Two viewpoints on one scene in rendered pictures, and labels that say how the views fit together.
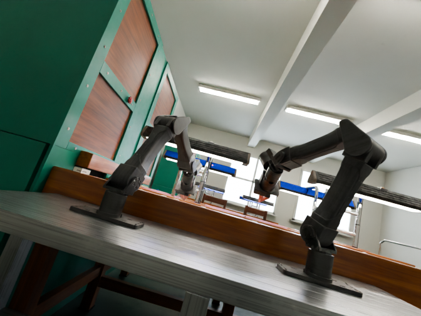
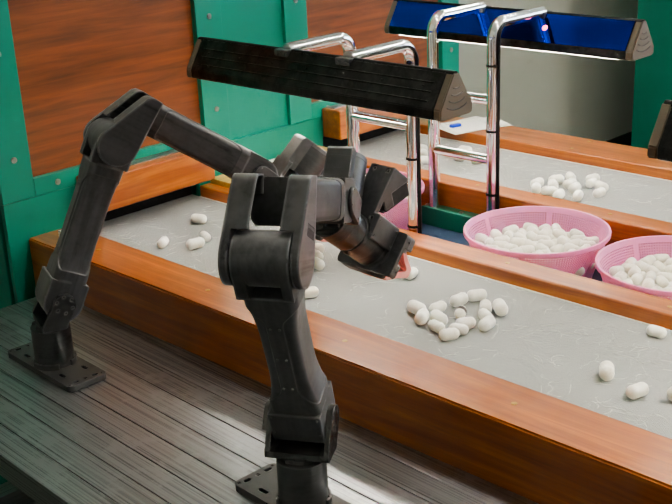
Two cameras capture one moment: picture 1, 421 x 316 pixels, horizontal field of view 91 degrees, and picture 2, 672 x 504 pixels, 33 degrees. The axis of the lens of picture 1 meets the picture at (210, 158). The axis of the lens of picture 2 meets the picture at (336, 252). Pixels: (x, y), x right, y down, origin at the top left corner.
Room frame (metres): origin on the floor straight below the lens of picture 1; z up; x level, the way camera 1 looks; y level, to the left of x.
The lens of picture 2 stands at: (-0.27, -1.22, 1.46)
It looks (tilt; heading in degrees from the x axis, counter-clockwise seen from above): 20 degrees down; 43
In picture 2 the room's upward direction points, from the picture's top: 3 degrees counter-clockwise
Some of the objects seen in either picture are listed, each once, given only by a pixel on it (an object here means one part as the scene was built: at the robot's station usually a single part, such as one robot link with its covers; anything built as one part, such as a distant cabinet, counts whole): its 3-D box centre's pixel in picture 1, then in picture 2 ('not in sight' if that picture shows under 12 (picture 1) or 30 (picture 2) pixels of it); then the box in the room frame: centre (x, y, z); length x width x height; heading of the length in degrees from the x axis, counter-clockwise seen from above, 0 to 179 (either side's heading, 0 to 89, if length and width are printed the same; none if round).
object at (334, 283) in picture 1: (319, 265); (302, 480); (0.58, -0.36, 0.71); 0.20 x 0.07 x 0.08; 85
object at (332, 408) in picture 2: (318, 239); (299, 430); (0.59, -0.35, 0.77); 0.09 x 0.06 x 0.06; 118
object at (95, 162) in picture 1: (101, 164); (148, 176); (1.09, 0.54, 0.83); 0.30 x 0.06 x 0.07; 177
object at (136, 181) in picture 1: (121, 183); (53, 305); (0.64, 0.24, 0.77); 0.09 x 0.06 x 0.06; 68
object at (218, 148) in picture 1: (196, 145); (315, 72); (1.13, 0.10, 1.08); 0.62 x 0.08 x 0.07; 87
